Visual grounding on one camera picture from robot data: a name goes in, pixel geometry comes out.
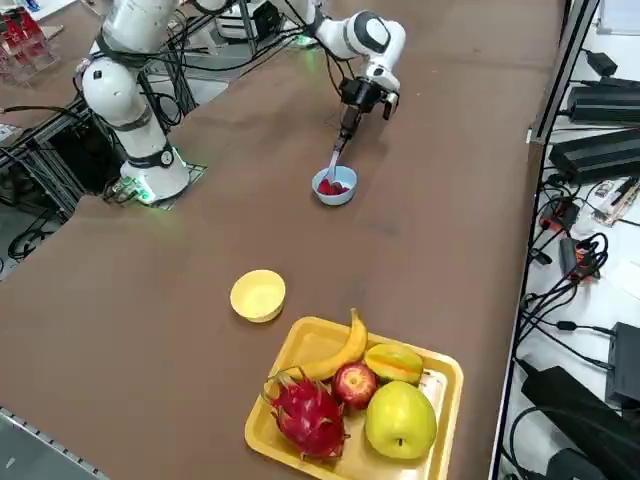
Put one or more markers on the black metal frame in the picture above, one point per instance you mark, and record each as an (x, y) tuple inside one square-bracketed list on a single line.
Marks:
[(85, 145)]

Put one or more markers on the grey aluminium rail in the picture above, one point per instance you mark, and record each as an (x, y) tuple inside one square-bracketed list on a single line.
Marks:
[(30, 445)]

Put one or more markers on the light blue spoon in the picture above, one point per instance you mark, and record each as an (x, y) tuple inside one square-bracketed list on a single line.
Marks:
[(333, 162)]

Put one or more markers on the black round device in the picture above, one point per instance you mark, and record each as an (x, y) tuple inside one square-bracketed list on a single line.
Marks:
[(570, 465)]

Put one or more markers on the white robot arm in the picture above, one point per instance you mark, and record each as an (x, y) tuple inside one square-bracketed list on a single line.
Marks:
[(150, 150)]

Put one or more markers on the small black power adapter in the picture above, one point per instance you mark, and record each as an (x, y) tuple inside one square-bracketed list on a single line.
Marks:
[(602, 62)]

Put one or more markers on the aluminium camera pole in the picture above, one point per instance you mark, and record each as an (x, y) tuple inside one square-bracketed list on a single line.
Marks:
[(561, 75)]

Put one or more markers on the pink dragon fruit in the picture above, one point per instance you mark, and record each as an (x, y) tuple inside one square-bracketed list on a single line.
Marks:
[(307, 415)]

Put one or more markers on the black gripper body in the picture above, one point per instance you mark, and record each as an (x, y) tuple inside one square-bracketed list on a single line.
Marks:
[(360, 95)]

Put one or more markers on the clear box with red items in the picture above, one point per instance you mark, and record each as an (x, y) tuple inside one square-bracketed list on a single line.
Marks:
[(25, 50)]

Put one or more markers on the circuit board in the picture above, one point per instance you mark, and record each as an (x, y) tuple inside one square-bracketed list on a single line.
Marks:
[(615, 200)]

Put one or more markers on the light blue bowl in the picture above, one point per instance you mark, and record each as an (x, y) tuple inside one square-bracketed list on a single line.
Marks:
[(335, 199)]

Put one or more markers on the yellow plastic tray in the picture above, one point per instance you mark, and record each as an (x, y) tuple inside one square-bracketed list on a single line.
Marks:
[(305, 340)]

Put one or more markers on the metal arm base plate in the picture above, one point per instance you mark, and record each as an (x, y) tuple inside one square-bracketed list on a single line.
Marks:
[(195, 172)]

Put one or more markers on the red apple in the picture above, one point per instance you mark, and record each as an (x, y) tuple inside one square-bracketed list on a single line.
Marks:
[(355, 385)]

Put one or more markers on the yellow banana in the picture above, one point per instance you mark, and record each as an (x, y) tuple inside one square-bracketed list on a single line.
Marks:
[(345, 352)]

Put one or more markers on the yellow star fruit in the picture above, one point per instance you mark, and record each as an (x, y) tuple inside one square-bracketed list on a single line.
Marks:
[(392, 362)]

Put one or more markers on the black box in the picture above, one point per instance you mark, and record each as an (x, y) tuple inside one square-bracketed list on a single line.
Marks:
[(625, 365)]

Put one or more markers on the silver table edge bracket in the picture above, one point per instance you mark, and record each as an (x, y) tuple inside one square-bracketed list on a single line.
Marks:
[(537, 137)]

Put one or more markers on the small black inline adapter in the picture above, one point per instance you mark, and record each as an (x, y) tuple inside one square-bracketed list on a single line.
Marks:
[(566, 326)]

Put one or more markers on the orange and black plug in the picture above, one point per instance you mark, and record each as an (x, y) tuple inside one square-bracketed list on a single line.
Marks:
[(580, 262), (560, 215)]

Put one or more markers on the white box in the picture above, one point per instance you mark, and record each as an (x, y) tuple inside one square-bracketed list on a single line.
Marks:
[(235, 25)]

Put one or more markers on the long black power adapter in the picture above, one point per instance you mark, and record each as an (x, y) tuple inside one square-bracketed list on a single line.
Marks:
[(595, 155), (605, 105)]

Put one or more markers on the yellow bowl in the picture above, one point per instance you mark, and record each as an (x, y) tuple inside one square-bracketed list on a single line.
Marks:
[(257, 297)]

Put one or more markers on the large yellow-green apple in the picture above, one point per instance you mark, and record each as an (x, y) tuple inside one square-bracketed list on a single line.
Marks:
[(400, 420)]

